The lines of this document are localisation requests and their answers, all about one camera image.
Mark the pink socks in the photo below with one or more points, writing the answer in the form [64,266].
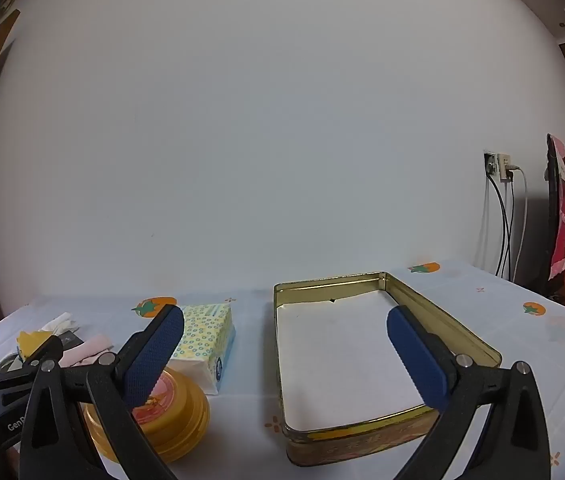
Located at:
[87,351]

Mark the wall socket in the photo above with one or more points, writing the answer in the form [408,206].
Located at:
[489,162]

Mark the black television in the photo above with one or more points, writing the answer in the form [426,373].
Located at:
[552,220]

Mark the yellow cloth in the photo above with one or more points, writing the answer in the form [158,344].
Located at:
[32,342]

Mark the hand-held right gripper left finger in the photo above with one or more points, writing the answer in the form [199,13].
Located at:
[155,355]

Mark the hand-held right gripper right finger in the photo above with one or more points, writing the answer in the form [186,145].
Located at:
[417,355]

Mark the persimmon print tablecloth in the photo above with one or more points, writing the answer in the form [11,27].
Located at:
[242,410]

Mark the gold metal tin box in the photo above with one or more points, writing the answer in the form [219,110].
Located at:
[462,325]

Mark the dark television stand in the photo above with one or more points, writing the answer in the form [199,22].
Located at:
[537,285]

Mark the white knit glove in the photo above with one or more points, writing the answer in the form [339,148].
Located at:
[57,322]

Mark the round yellow tin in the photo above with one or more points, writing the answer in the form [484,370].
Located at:
[182,410]

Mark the yellow patterned tissue pack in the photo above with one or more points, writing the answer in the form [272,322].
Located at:
[202,340]

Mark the white plug adapter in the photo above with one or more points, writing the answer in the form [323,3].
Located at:
[503,166]

